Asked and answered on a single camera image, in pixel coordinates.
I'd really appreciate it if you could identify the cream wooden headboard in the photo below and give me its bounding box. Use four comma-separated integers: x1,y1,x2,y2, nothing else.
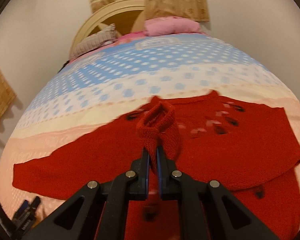
70,0,145,54

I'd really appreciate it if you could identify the pink pillow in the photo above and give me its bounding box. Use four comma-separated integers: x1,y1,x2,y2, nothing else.
144,16,202,36

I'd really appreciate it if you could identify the pink blue dotted bedsheet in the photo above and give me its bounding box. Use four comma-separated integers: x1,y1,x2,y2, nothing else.
0,34,300,228

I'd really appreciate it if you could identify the striped grey pillow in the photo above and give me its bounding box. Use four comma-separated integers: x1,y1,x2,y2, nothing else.
69,24,117,61

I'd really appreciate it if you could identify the red knitted sweater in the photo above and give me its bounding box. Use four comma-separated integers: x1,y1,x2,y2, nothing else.
12,91,300,239

